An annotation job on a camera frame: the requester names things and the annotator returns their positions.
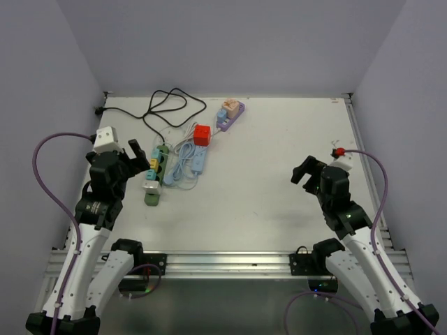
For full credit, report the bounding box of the pink cube socket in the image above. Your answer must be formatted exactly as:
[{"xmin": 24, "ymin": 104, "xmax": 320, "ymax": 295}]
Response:
[{"xmin": 221, "ymin": 98, "xmax": 240, "ymax": 119}]

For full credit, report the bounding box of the teal charger plug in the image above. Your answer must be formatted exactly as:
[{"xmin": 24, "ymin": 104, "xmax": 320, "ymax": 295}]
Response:
[
  {"xmin": 145, "ymin": 169, "xmax": 157, "ymax": 181},
  {"xmin": 151, "ymin": 148, "xmax": 162, "ymax": 161}
]

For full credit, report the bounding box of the blue power strip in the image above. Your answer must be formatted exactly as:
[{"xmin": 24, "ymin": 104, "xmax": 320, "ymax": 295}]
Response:
[{"xmin": 191, "ymin": 145, "xmax": 207, "ymax": 175}]

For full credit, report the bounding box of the teal charger plug upper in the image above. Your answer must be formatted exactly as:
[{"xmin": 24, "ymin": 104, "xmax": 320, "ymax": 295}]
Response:
[{"xmin": 151, "ymin": 148, "xmax": 162, "ymax": 161}]

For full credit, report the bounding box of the white bundled cable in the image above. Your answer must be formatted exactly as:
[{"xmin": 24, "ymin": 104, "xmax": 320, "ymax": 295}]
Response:
[{"xmin": 173, "ymin": 121, "xmax": 221, "ymax": 154}]

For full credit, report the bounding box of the yellow charger plug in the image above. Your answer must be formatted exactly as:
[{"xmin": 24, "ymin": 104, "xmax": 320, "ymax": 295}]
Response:
[{"xmin": 149, "ymin": 158, "xmax": 159, "ymax": 170}]

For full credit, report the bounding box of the purple USB power strip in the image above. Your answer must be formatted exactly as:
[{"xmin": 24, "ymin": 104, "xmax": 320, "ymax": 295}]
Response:
[{"xmin": 216, "ymin": 101, "xmax": 245, "ymax": 132}]

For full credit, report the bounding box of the light blue bundled cable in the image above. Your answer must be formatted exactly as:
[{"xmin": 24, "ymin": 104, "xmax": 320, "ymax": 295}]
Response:
[{"xmin": 163, "ymin": 141, "xmax": 202, "ymax": 192}]

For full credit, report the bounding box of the red cube socket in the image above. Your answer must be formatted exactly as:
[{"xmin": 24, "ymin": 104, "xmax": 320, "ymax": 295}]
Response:
[{"xmin": 193, "ymin": 124, "xmax": 212, "ymax": 147}]

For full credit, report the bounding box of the teal charger plug lower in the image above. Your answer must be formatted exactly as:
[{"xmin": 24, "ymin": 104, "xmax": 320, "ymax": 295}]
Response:
[{"xmin": 145, "ymin": 169, "xmax": 157, "ymax": 181}]

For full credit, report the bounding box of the aluminium front rail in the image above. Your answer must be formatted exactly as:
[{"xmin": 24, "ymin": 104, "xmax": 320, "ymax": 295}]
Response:
[{"xmin": 41, "ymin": 249, "xmax": 415, "ymax": 280}]

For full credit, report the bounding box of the white charger plug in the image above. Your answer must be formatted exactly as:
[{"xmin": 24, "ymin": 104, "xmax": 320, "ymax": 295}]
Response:
[{"xmin": 142, "ymin": 180, "xmax": 162, "ymax": 195}]

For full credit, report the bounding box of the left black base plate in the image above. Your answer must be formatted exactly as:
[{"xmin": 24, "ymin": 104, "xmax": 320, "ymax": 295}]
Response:
[{"xmin": 132, "ymin": 252, "xmax": 168, "ymax": 276}]

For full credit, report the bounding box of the aluminium rail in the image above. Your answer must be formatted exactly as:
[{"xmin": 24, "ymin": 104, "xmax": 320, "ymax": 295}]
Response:
[
  {"xmin": 41, "ymin": 249, "xmax": 415, "ymax": 280},
  {"xmin": 343, "ymin": 93, "xmax": 394, "ymax": 251}
]

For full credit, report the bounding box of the black power cable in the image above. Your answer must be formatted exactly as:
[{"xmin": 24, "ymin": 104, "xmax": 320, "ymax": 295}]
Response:
[{"xmin": 93, "ymin": 88, "xmax": 207, "ymax": 142}]

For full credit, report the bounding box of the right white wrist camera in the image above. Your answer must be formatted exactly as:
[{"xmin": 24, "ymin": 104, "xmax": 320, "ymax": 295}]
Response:
[{"xmin": 329, "ymin": 153, "xmax": 353, "ymax": 172}]

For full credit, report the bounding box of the blue USB charger plug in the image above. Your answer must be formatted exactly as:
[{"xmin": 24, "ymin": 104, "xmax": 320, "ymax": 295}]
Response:
[{"xmin": 217, "ymin": 108, "xmax": 227, "ymax": 124}]

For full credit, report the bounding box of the aluminium right side rail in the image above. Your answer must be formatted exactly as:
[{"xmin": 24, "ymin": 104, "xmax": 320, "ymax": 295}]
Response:
[{"xmin": 343, "ymin": 93, "xmax": 394, "ymax": 251}]

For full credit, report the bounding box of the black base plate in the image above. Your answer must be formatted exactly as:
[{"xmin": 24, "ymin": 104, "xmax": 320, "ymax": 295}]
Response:
[
  {"xmin": 132, "ymin": 252, "xmax": 168, "ymax": 276},
  {"xmin": 288, "ymin": 246, "xmax": 332, "ymax": 276}
]

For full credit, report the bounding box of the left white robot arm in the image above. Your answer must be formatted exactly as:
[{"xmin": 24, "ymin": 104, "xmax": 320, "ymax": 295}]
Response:
[{"xmin": 26, "ymin": 135, "xmax": 149, "ymax": 334}]

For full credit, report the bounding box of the green power strip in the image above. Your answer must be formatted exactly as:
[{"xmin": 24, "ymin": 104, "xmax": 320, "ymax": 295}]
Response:
[{"xmin": 144, "ymin": 145, "xmax": 170, "ymax": 207}]

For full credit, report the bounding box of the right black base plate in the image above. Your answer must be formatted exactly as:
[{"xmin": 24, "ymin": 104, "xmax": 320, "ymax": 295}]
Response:
[{"xmin": 288, "ymin": 246, "xmax": 332, "ymax": 276}]

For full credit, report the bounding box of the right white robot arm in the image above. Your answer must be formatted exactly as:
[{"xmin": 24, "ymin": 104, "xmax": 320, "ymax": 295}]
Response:
[{"xmin": 291, "ymin": 148, "xmax": 439, "ymax": 334}]

